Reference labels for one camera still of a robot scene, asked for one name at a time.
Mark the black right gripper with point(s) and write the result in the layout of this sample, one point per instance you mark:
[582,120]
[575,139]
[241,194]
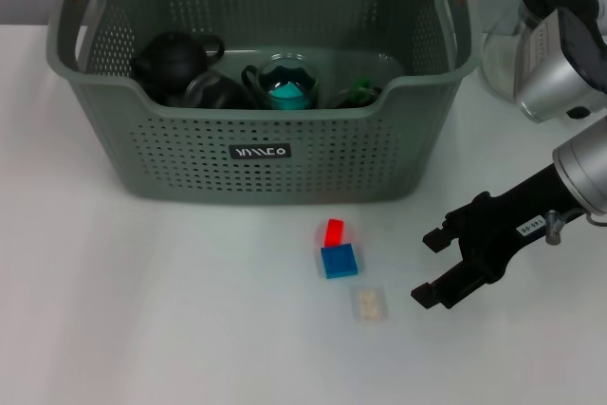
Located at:
[517,225]

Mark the white two-stud brick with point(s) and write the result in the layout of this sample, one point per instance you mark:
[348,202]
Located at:
[370,305]

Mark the glass teacup with black holder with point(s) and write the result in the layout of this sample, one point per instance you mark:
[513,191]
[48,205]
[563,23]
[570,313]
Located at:
[218,92]
[284,68]
[346,102]

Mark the cyan square brick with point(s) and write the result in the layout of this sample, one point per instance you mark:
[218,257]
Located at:
[288,94]

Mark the green small brick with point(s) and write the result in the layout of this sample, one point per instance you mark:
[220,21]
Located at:
[362,85]

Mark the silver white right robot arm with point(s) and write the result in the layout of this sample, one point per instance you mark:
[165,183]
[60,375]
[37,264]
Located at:
[585,172]

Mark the grey perforated storage bin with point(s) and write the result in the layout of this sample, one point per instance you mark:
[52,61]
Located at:
[284,177]

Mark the blue square brick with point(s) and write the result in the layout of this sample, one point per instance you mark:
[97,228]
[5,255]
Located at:
[339,261]

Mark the red tall brick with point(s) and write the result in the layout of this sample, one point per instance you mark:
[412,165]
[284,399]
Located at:
[335,232]

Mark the black clay teapot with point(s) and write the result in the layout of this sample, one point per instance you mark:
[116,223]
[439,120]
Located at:
[173,61]

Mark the glass teapot with black lid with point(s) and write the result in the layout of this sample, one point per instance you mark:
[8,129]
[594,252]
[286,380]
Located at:
[498,59]

